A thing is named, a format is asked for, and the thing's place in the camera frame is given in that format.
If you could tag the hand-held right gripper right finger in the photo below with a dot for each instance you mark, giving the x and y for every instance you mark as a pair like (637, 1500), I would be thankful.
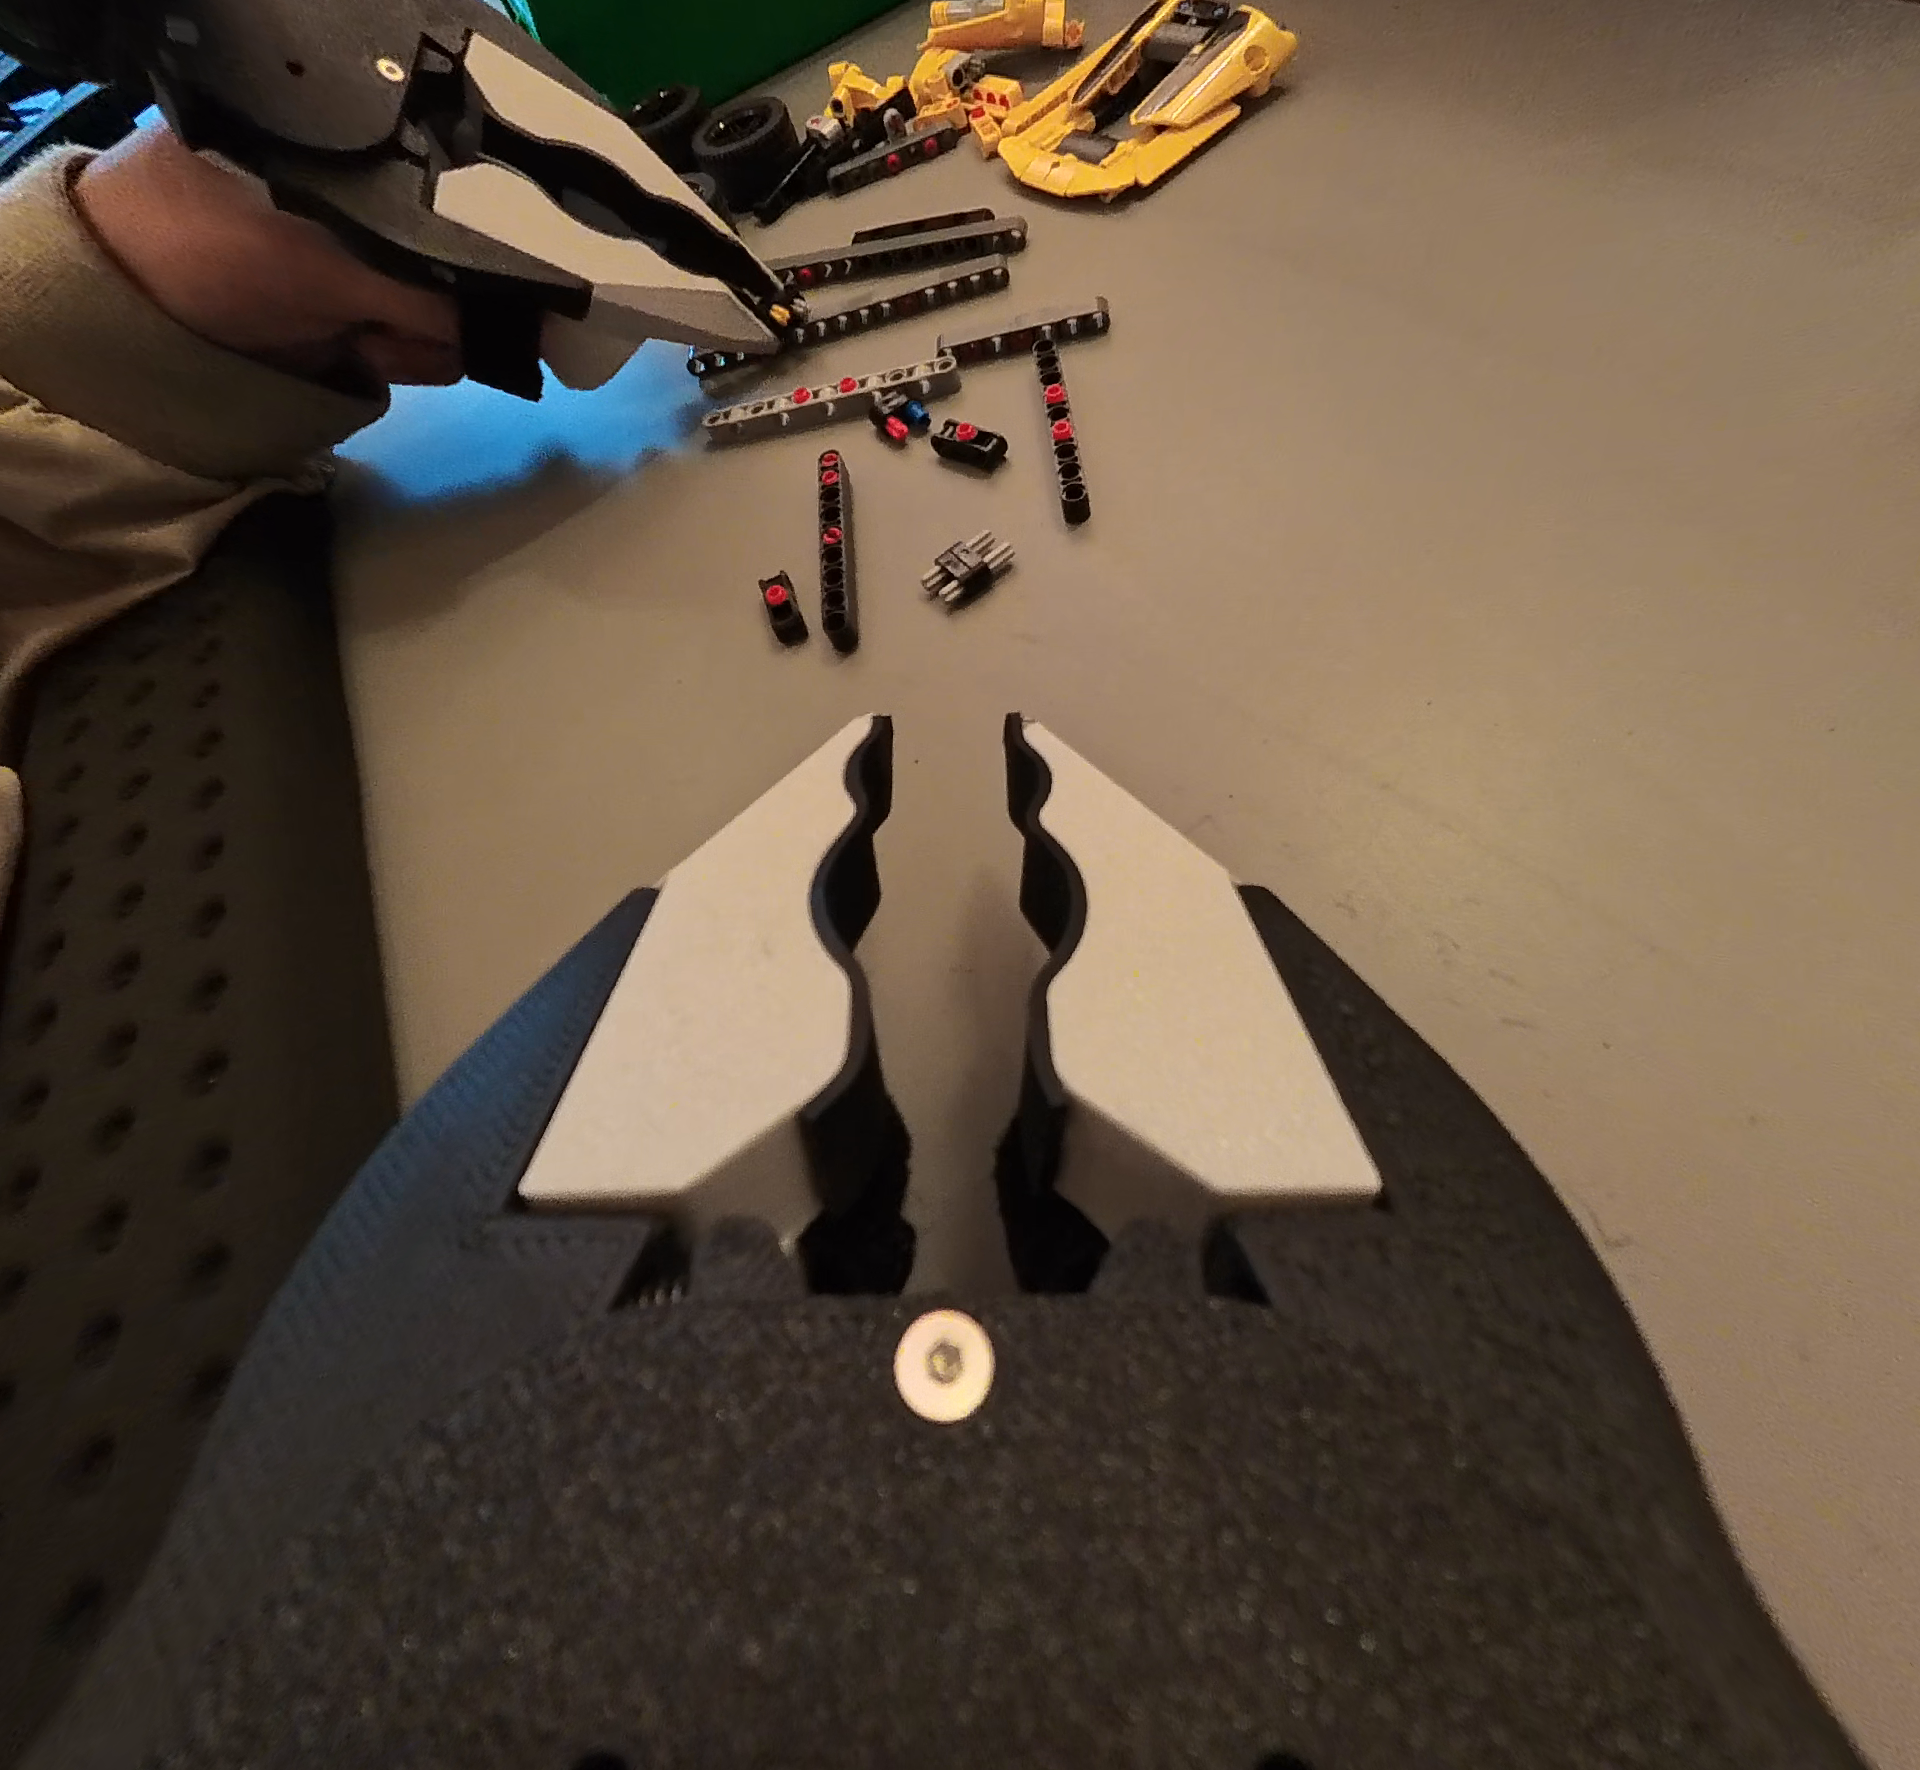
(1185, 1034)

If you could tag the yellow and grey brick assembly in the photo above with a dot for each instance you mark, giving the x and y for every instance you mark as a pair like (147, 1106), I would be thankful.
(1012, 18)

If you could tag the yellow toy car body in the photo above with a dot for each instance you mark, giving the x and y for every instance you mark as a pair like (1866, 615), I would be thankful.
(1156, 105)

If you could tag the person's left forearm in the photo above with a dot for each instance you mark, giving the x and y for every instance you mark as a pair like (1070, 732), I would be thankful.
(119, 373)

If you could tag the black toy axle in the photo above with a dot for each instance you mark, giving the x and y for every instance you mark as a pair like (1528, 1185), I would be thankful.
(790, 188)

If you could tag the black toy beam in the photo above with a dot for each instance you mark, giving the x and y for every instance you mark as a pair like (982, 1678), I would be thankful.
(915, 242)
(1027, 332)
(902, 300)

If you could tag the grey beam with red pins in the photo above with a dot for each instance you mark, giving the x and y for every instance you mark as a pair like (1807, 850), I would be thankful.
(827, 403)

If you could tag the grey and black pin connector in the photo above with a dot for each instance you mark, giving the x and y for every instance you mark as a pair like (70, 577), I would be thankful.
(965, 570)

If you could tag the black toy wheel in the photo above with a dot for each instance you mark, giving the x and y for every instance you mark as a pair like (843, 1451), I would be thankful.
(749, 146)
(663, 120)

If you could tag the black beam with red pins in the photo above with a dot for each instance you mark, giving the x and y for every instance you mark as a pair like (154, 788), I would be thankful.
(1063, 434)
(892, 162)
(841, 554)

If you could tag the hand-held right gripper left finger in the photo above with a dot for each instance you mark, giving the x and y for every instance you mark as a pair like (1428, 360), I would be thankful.
(705, 1020)

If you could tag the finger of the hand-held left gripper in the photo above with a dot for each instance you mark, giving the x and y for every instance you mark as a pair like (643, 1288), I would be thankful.
(599, 261)
(584, 112)

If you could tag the person's left hand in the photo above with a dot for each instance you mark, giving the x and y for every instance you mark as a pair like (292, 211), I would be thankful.
(255, 254)

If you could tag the blue and black pin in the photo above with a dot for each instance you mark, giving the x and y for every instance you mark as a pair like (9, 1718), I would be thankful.
(899, 418)

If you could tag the small black red-pin connector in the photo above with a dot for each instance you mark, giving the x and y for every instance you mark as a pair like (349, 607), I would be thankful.
(971, 444)
(783, 612)

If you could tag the dark perforated panel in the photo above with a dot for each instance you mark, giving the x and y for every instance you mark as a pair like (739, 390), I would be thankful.
(150, 1125)

